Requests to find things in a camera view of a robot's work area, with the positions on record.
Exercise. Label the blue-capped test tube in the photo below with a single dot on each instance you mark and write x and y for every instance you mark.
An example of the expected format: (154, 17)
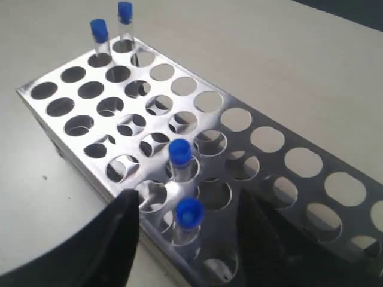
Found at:
(101, 39)
(181, 159)
(189, 214)
(126, 28)

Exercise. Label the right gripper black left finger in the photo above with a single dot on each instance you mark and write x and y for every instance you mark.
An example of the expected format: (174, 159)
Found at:
(100, 254)

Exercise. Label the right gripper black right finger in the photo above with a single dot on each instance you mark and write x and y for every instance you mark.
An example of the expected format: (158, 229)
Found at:
(275, 253)

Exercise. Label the stainless steel test tube rack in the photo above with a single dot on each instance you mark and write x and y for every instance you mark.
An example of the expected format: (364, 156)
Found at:
(114, 123)

